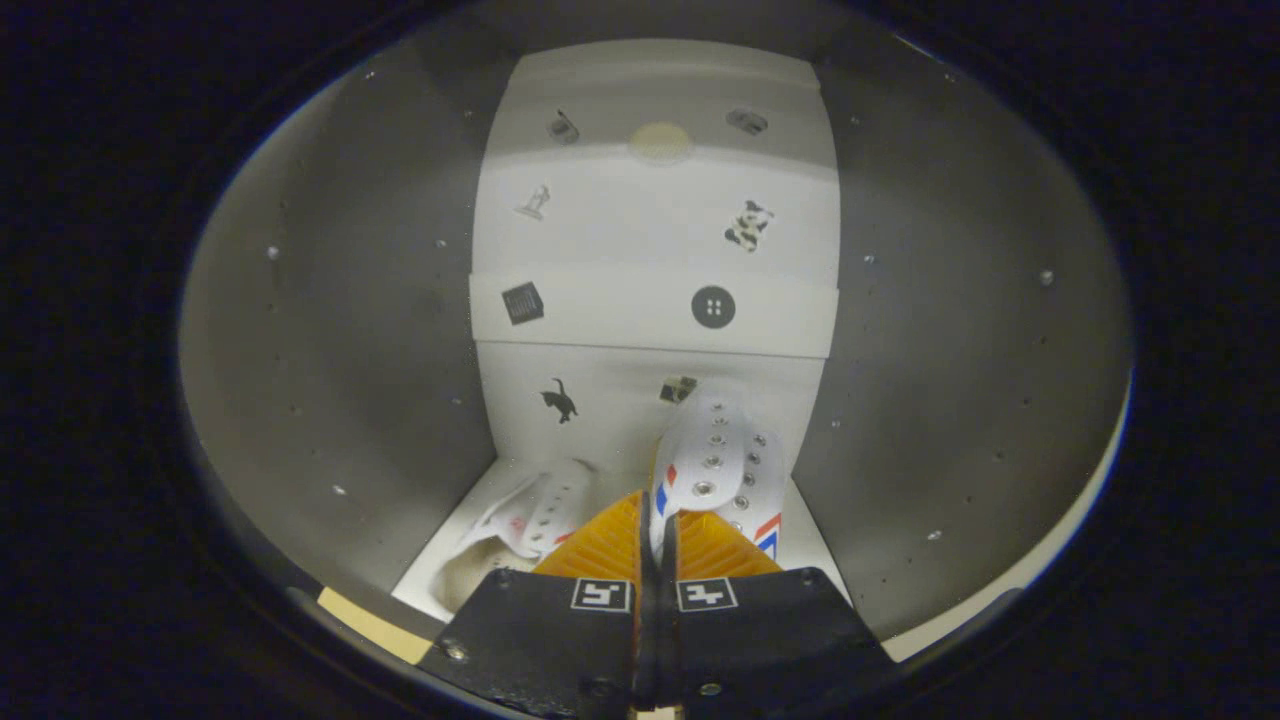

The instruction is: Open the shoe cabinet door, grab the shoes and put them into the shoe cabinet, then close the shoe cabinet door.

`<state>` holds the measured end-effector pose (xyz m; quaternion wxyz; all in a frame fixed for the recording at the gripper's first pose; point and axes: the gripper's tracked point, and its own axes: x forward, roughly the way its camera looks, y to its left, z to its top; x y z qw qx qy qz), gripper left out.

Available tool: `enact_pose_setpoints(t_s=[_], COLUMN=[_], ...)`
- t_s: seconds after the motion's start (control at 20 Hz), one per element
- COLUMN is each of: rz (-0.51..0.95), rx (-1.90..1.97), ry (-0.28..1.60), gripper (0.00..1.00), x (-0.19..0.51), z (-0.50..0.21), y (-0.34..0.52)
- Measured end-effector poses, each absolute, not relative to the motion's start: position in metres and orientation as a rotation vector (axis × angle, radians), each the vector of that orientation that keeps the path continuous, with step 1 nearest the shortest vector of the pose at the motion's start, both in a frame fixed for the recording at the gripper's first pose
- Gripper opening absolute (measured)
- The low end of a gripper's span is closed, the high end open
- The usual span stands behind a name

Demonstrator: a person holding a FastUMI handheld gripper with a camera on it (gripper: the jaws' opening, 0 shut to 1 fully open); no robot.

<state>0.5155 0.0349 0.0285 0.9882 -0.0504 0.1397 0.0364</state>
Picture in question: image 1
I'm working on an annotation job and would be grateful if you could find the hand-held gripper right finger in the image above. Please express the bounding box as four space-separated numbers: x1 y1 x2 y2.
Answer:
658 508 898 718

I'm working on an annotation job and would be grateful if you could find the grey shoe cabinet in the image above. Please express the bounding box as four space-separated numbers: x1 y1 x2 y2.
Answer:
180 35 1136 666

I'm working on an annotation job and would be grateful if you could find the white shoe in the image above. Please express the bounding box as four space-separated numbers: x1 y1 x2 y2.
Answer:
647 391 788 563
430 457 598 613

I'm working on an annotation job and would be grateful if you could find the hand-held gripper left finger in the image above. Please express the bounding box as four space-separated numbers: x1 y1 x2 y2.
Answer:
418 488 648 717

